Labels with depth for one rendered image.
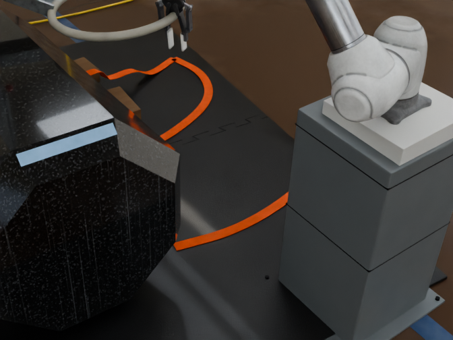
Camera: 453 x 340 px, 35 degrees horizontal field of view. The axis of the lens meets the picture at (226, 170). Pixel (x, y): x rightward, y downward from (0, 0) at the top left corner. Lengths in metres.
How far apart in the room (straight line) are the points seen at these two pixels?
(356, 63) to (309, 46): 2.39
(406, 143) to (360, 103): 0.25
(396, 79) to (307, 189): 0.58
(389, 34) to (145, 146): 0.82
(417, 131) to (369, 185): 0.21
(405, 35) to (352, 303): 0.92
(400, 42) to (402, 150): 0.30
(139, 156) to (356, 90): 0.73
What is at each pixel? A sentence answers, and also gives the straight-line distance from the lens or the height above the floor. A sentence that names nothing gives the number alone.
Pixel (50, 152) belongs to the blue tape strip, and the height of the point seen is 0.78.
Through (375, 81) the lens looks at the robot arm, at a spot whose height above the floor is 1.07.
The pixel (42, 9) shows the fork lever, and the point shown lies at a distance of 2.67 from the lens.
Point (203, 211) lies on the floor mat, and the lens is 3.04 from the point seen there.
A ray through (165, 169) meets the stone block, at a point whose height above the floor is 0.58.
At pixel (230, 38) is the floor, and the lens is 4.33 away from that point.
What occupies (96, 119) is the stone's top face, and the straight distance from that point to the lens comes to 2.21.
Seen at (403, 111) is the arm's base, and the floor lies 0.88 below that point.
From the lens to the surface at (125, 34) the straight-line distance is 2.42.
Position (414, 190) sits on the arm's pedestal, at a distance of 2.24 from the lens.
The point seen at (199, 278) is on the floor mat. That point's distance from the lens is 2.77.
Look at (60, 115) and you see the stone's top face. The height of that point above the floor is 0.80.
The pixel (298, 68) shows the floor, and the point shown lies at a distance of 4.08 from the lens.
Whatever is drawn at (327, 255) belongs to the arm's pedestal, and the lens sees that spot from 2.46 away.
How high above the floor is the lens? 2.05
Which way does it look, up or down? 39 degrees down
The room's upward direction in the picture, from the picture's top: 3 degrees clockwise
